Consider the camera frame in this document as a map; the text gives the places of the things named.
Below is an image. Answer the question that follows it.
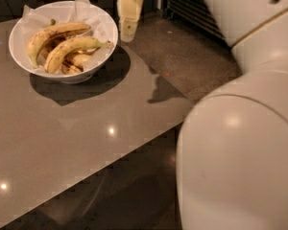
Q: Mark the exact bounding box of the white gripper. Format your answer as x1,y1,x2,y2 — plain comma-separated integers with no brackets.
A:
117,0,144,42

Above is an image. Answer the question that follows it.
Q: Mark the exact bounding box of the small lower yellow banana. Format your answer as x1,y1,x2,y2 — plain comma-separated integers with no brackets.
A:
65,53,91,68

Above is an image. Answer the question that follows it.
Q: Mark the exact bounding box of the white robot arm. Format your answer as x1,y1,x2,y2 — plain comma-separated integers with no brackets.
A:
176,0,288,230

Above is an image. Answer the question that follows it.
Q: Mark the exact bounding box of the bottom brown spotted banana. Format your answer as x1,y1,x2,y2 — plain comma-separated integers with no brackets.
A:
60,63,83,75

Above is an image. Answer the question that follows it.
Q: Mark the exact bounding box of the white paper bowl liner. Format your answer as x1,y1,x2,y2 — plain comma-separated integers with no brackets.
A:
9,0,118,83

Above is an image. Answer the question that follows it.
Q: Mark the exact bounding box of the white ceramic bowl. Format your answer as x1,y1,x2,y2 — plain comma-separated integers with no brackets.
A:
9,0,118,84

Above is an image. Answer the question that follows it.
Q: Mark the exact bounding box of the upper left spotted banana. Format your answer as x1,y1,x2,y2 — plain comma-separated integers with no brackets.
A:
26,22,91,69

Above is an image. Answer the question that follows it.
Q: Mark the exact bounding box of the yellow spotted banana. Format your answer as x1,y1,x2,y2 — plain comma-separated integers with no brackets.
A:
44,36,113,74

